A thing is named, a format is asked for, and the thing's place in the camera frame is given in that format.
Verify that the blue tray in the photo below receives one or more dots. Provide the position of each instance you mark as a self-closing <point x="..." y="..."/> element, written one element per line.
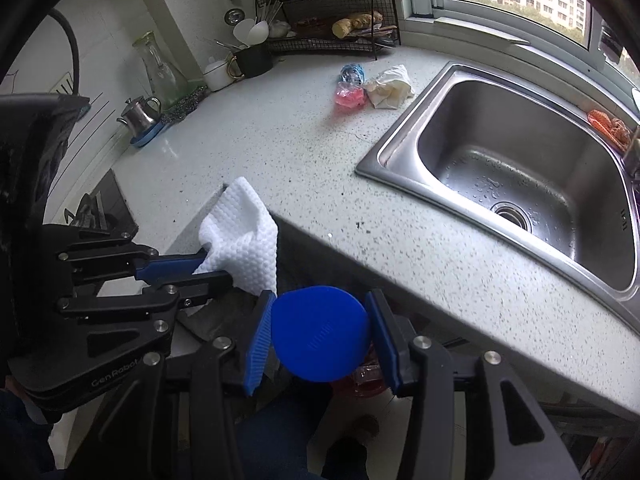
<point x="147" y="136"/>

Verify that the red plastic packaging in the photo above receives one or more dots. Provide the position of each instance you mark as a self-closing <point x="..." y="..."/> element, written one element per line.
<point x="362" y="380"/>

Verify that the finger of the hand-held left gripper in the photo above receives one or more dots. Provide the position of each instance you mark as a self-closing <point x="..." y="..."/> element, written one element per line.
<point x="170" y="266"/>
<point x="200" y="287"/>

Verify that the blue round lid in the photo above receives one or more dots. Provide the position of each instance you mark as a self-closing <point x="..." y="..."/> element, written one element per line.
<point x="320" y="330"/>

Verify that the white textured cloth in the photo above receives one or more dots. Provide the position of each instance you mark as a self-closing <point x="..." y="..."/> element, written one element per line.
<point x="240" y="240"/>

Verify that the garlic bulb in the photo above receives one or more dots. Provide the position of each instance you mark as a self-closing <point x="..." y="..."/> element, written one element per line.
<point x="279" y="29"/>

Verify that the pink plastic wrapper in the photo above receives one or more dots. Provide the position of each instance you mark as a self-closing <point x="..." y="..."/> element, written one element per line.
<point x="350" y="95"/>

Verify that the stainless steel teapot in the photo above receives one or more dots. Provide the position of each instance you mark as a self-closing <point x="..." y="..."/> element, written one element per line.
<point x="140" y="115"/>

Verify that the orange mesh scrubber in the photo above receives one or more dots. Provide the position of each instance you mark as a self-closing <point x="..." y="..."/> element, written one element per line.
<point x="610" y="129"/>

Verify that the stainless steel sink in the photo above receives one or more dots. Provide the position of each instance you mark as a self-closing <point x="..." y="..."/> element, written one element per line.
<point x="525" y="160"/>

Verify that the crumpled white bag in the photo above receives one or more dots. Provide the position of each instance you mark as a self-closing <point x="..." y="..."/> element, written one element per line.
<point x="390" y="87"/>

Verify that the round steel strainer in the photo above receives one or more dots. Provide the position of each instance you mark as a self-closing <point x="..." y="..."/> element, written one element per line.
<point x="233" y="16"/>

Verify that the black gas stove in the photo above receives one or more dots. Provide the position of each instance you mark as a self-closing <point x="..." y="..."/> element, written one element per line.
<point x="112" y="200"/>

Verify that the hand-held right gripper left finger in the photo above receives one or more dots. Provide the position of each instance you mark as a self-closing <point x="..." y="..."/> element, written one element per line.
<point x="257" y="342"/>

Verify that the white ceramic lidded jar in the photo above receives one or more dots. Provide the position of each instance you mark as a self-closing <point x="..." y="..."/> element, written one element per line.
<point x="217" y="76"/>

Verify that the blue plastic wrapper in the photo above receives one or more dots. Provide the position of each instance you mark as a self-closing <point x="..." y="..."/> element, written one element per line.
<point x="352" y="72"/>

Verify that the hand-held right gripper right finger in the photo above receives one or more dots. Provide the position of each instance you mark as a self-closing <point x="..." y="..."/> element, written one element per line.
<point x="384" y="342"/>

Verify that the glass carafe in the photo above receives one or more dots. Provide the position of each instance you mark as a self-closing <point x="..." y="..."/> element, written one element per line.
<point x="162" y="72"/>

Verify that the person's leg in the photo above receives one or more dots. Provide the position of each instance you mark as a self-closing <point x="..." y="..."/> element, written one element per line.
<point x="280" y="430"/>

